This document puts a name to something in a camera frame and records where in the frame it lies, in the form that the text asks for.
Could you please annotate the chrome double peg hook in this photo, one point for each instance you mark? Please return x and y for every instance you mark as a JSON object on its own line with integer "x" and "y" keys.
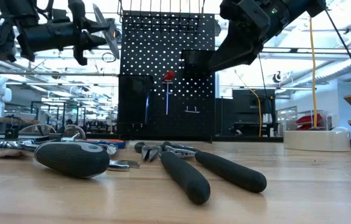
{"x": 192, "y": 111}

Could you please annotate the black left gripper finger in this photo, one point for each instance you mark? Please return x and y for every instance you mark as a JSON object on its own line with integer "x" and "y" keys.
{"x": 94, "y": 26}
{"x": 93, "y": 40}

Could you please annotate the black metal peg board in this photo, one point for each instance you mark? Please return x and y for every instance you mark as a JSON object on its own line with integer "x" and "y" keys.
{"x": 163, "y": 56}

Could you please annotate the small black peg board bin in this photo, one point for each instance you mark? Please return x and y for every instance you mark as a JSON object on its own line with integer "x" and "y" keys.
{"x": 195, "y": 60}

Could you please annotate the white masking tape roll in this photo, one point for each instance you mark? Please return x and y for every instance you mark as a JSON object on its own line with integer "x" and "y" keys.
{"x": 317, "y": 141}

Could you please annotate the red bin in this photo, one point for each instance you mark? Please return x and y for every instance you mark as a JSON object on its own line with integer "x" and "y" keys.
{"x": 309, "y": 121}

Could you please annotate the tall black peg board bin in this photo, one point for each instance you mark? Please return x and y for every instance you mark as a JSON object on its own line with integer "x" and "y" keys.
{"x": 133, "y": 105}

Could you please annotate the grey spirit level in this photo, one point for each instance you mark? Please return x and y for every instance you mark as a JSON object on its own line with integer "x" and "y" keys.
{"x": 113, "y": 43}

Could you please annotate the chrome combination wrench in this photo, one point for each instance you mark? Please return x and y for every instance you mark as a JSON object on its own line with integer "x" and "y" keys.
{"x": 122, "y": 165}

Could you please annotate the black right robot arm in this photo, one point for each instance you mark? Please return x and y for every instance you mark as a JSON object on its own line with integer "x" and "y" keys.
{"x": 293, "y": 12}

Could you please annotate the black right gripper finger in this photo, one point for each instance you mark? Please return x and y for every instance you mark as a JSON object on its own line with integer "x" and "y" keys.
{"x": 234, "y": 53}

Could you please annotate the black cabinet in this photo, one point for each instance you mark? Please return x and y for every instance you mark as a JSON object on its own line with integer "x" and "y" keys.
{"x": 253, "y": 109}

